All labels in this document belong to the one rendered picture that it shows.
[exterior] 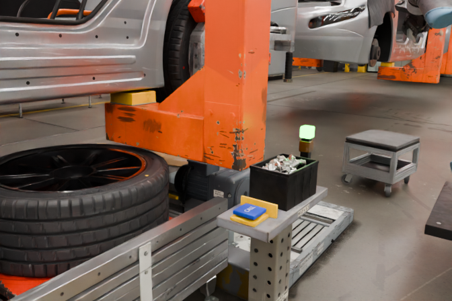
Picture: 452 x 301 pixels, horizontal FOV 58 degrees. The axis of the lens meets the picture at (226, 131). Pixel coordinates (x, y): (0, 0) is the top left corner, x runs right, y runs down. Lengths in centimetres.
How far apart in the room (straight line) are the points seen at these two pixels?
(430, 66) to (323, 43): 151
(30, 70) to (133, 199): 51
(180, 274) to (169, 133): 50
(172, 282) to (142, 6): 103
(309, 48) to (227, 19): 311
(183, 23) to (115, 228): 96
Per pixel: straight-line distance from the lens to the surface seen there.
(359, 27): 447
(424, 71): 536
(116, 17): 162
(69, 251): 127
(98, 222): 124
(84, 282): 109
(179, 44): 181
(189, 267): 139
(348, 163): 286
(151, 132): 157
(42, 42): 144
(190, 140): 145
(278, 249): 129
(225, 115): 133
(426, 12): 156
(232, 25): 131
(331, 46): 437
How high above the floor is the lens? 94
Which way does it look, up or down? 13 degrees down
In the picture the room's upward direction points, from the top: 1 degrees clockwise
